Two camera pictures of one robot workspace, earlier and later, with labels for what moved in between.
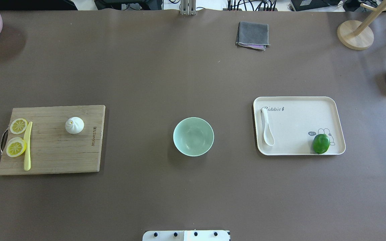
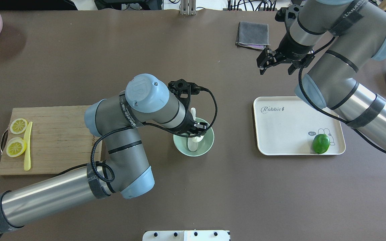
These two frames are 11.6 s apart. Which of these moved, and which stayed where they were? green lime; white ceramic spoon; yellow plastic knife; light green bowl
Moved: white ceramic spoon
Stayed: yellow plastic knife; light green bowl; green lime
